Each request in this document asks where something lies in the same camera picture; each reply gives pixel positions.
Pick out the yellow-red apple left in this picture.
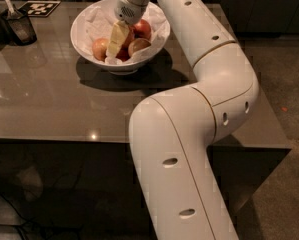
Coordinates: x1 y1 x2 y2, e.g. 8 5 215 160
92 38 109 61

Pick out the black white fiducial marker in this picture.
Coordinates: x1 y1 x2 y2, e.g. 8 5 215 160
20 1 60 17

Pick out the red apple front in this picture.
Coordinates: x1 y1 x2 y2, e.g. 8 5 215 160
116 49 130 62

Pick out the black scoop with white handle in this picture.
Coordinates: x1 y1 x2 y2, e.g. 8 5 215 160
3 0 37 46

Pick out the white paper bowl liner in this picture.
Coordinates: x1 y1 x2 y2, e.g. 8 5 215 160
71 0 170 71

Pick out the yellow-red apple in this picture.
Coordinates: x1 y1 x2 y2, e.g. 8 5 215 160
92 38 109 61
128 38 151 57

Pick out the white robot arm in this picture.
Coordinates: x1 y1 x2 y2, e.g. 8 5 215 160
115 0 259 240

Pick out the yellow-red apple right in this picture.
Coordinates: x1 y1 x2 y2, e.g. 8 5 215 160
128 38 151 57

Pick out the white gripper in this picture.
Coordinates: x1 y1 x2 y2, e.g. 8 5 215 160
106 0 145 58

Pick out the white ceramic bowl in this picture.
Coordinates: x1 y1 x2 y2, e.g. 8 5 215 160
70 0 170 74

